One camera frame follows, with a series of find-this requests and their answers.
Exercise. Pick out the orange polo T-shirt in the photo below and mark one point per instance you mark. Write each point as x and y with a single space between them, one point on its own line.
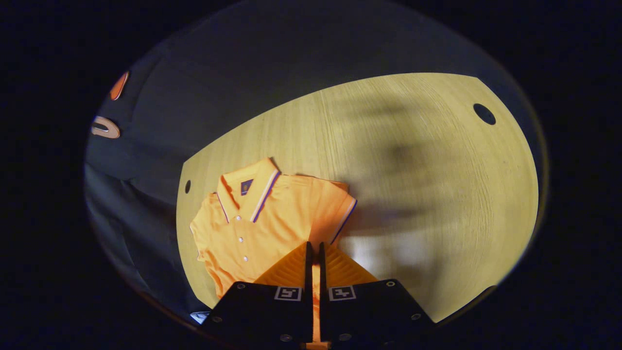
272 223

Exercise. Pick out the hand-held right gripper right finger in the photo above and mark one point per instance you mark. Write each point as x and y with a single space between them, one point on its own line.
364 311

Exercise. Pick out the small white object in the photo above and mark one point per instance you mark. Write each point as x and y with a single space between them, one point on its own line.
199 317

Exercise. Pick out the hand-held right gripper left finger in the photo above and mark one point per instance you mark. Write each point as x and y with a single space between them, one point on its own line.
272 311

